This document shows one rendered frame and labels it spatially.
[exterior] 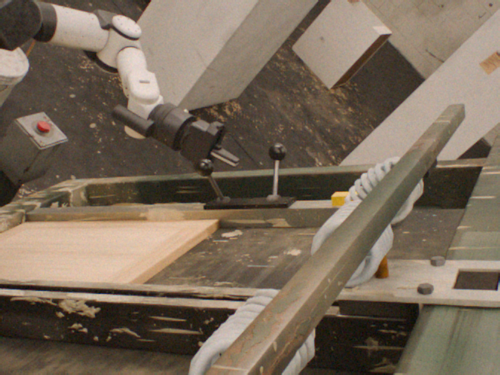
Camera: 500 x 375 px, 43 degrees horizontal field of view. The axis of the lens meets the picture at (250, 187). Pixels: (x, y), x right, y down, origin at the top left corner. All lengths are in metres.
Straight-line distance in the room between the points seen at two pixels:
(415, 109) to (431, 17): 4.54
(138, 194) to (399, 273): 1.14
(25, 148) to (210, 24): 2.17
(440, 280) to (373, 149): 4.41
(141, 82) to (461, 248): 0.87
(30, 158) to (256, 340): 1.63
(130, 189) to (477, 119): 3.48
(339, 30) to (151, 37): 2.67
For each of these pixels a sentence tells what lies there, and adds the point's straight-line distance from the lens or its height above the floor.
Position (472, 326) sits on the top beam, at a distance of 0.64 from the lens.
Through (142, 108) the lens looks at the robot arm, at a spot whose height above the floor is 1.37.
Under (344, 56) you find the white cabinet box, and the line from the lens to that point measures 6.34.
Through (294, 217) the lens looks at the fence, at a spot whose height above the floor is 1.47.
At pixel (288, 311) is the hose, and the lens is 0.32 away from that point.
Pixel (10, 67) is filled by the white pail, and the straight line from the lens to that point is 3.09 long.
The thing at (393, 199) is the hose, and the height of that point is 1.91.
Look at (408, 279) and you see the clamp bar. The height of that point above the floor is 1.79.
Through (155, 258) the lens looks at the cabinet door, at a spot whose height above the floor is 1.32.
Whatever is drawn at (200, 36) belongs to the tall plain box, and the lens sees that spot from 3.91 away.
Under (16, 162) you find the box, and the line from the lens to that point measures 1.94.
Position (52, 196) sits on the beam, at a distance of 1.79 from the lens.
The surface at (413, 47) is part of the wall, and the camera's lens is 9.47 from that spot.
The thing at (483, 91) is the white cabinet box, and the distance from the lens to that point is 4.85.
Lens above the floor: 2.10
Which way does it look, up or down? 30 degrees down
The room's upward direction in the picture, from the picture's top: 43 degrees clockwise
